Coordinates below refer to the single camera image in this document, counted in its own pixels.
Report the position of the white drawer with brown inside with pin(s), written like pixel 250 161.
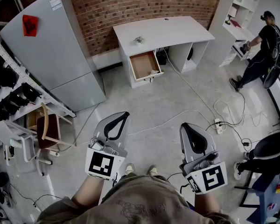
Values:
pixel 143 64

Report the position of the black office chair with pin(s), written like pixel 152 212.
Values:
pixel 269 146

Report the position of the grey refrigerator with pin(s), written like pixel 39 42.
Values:
pixel 51 55

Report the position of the black bag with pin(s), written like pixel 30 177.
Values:
pixel 18 99
pixel 5 78
pixel 30 92
pixel 3 111

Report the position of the person's left beige shoe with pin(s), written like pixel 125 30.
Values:
pixel 130 169

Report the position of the person's right beige shoe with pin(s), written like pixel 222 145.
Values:
pixel 152 170

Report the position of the white shelf unit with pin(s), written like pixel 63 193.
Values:
pixel 226 31

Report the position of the person's right forearm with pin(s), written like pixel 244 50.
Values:
pixel 206 204

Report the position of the white metal chair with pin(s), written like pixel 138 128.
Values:
pixel 7 130

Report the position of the red book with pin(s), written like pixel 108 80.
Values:
pixel 235 24

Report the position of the black power adapter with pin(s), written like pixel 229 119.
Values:
pixel 246 144

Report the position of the blue table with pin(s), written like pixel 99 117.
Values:
pixel 266 195

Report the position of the person's olive shirt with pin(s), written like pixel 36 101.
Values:
pixel 142 202

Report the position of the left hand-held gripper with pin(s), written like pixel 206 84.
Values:
pixel 100 163

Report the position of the small potted green plant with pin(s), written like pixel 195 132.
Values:
pixel 139 40

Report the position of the person's left forearm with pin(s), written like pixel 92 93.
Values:
pixel 88 192

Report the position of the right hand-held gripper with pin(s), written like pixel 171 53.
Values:
pixel 211 177

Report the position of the white desk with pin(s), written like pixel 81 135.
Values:
pixel 163 31

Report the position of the black box under desk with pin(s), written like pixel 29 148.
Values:
pixel 161 58

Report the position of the red diamond sticker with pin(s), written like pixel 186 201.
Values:
pixel 30 25

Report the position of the white cloth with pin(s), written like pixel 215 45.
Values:
pixel 154 72

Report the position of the small white floor socket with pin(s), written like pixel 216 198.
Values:
pixel 54 153

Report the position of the wooden chair with brown seat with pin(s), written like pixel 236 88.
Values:
pixel 47 130

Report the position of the white metal storage rack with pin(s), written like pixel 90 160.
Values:
pixel 16 69

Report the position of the person's beige shoe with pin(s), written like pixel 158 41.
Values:
pixel 130 169
pixel 152 170

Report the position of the white power strip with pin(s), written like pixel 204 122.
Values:
pixel 218 126

